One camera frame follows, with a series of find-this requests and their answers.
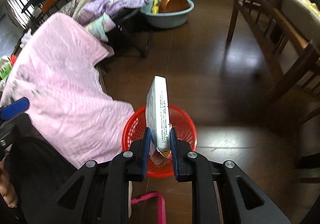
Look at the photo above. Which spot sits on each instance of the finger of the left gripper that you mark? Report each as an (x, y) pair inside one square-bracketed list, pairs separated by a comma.
[(17, 107)]

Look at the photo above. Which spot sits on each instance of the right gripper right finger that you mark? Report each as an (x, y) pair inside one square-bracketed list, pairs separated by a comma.
[(179, 152)]

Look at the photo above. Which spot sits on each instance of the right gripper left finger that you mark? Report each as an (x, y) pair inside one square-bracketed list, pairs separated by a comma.
[(138, 165)]

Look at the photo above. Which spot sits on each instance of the white green plastic bag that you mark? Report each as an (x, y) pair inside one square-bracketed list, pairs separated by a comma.
[(6, 64)]

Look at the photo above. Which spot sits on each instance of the white printed box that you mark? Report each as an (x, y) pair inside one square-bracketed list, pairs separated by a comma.
[(157, 116)]

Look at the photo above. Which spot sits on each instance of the white tissue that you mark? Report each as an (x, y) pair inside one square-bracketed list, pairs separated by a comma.
[(25, 38)]

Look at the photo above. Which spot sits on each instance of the red plastic trash basket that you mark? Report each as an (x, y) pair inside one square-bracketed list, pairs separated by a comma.
[(158, 166)]

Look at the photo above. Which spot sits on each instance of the left hand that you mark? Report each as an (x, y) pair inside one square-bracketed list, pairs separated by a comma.
[(6, 188)]

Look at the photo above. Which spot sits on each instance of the pink bed sheet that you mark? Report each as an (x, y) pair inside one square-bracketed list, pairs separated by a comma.
[(56, 72)]

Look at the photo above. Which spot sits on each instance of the pink plastic stool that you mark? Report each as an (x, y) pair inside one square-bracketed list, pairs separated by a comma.
[(155, 201)]

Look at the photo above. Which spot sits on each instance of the black metal chair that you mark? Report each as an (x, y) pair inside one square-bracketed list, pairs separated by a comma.
[(27, 14)]

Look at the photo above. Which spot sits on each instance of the floral quilt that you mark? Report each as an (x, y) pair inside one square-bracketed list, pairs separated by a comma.
[(70, 8)]

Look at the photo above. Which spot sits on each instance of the light blue wash basin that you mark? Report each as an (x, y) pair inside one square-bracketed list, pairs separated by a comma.
[(166, 20)]

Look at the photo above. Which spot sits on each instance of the wooden chair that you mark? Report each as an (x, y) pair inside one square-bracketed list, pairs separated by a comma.
[(273, 30)]

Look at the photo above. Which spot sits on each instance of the copper bowl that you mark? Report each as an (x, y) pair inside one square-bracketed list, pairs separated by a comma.
[(171, 6)]

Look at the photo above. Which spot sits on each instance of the purple folded blanket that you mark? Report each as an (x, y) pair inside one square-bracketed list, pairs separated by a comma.
[(96, 15)]

